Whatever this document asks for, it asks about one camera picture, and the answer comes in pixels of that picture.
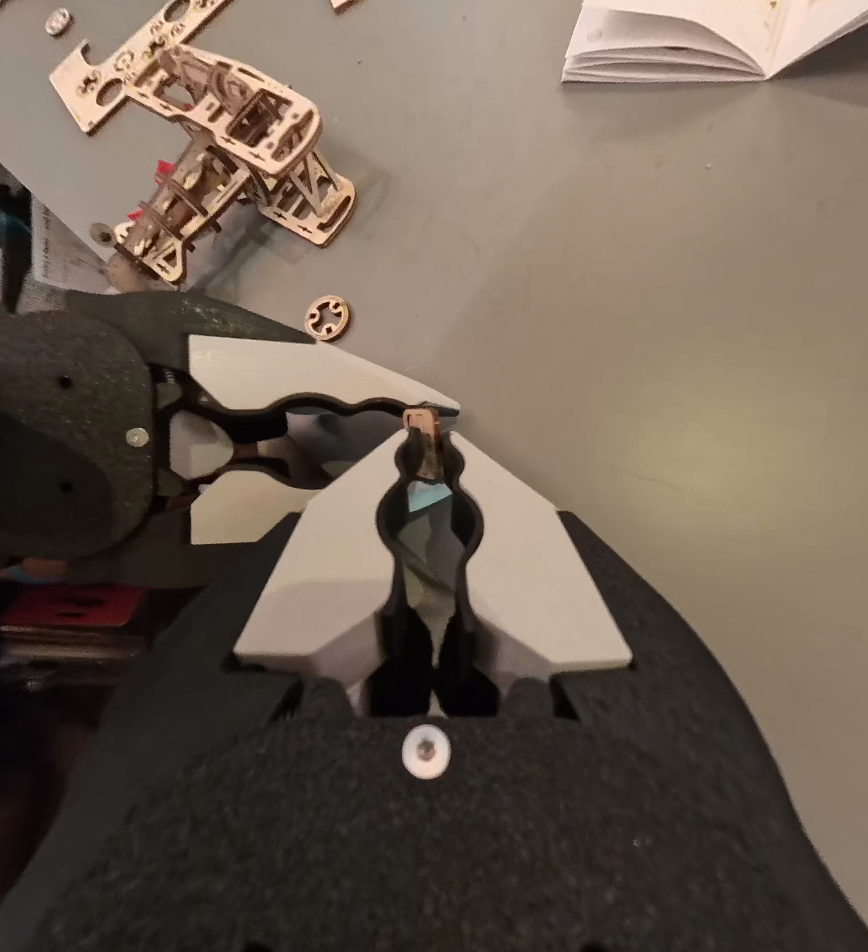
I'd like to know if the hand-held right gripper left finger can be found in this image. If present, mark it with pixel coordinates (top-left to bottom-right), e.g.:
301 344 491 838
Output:
234 431 416 704

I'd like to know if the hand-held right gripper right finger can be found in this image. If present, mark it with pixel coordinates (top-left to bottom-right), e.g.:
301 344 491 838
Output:
443 431 635 698

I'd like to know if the wooden model assembly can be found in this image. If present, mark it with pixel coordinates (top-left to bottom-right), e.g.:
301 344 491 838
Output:
107 43 358 285

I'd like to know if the small wooden model part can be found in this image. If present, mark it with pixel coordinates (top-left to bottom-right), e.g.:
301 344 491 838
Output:
403 405 446 480

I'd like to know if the laser-cut wooden parts sheet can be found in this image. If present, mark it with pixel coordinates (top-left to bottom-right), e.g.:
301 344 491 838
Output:
49 0 235 136

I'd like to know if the round wooden ring part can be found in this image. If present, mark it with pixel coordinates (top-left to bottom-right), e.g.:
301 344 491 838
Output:
304 295 351 344

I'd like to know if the white instruction booklet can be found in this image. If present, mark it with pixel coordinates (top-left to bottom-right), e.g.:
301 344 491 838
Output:
562 0 868 84

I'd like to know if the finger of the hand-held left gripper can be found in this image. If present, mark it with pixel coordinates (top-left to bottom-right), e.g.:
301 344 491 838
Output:
188 454 334 547
188 335 462 446

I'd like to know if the red box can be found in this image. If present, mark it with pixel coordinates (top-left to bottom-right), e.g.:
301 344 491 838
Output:
0 584 148 641

